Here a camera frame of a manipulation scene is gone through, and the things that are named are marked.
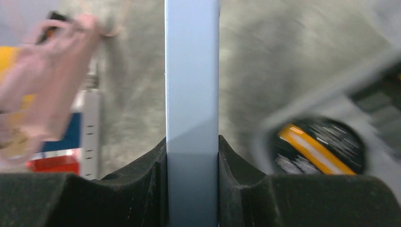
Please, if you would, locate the white power strip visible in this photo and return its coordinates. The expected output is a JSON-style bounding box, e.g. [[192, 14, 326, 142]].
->
[[70, 62, 103, 181]]

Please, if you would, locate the grey tool case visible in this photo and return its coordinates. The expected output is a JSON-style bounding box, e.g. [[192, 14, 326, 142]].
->
[[251, 48, 401, 199]]

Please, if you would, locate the red cube adapter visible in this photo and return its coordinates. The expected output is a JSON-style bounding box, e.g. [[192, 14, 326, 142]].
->
[[26, 155, 79, 175]]

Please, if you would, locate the pink coiled cable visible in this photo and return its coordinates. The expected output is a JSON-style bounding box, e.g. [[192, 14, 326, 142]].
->
[[0, 14, 104, 164]]

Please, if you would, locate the light blue power strip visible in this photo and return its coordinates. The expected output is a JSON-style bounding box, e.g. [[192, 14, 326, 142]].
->
[[165, 0, 220, 227]]

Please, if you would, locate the blue cube adapter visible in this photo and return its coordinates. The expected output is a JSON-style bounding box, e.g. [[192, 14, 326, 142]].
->
[[42, 113, 81, 152]]

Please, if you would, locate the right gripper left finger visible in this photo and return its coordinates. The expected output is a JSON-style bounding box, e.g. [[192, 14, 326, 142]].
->
[[0, 140, 168, 227]]

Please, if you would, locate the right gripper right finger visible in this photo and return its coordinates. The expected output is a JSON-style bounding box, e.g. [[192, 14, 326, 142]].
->
[[218, 136, 401, 227]]

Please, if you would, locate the yellow cube adapter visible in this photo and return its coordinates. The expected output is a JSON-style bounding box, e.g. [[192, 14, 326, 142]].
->
[[0, 46, 36, 113]]

